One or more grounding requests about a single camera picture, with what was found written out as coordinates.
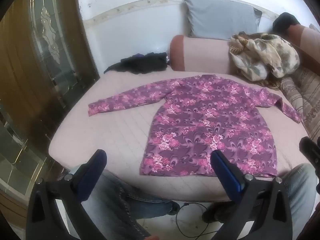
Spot grey pillow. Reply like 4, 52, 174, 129
182, 0, 263, 40

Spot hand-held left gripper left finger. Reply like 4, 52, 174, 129
26, 149, 108, 240

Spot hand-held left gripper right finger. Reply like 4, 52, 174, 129
210, 150, 293, 240

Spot person's shoe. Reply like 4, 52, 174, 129
202, 202, 232, 224
169, 200, 181, 215

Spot person's right leg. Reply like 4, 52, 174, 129
202, 164, 318, 240

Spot black crumpled garment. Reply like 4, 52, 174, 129
104, 52, 168, 75

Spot black cloth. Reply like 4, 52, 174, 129
272, 12, 302, 33

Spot pink quilted sofa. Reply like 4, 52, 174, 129
49, 24, 320, 203

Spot person's left leg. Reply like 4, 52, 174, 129
67, 167, 180, 240

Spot pink sofa armrest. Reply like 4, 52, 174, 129
169, 35, 240, 77

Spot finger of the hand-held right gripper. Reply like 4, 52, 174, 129
299, 136, 320, 178

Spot person's leg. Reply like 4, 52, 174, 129
67, 167, 180, 240
202, 164, 318, 240

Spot person's left shoe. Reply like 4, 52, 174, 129
169, 200, 181, 215

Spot wooden door with glass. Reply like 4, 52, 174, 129
0, 0, 100, 240

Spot person's right shoe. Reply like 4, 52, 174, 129
202, 202, 232, 224

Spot black cable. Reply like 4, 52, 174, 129
175, 201, 240, 237

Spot striped brown cushion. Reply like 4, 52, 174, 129
279, 67, 320, 140

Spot purple floral shirt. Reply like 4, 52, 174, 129
88, 74, 303, 178

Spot beige floral blanket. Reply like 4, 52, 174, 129
229, 32, 300, 89

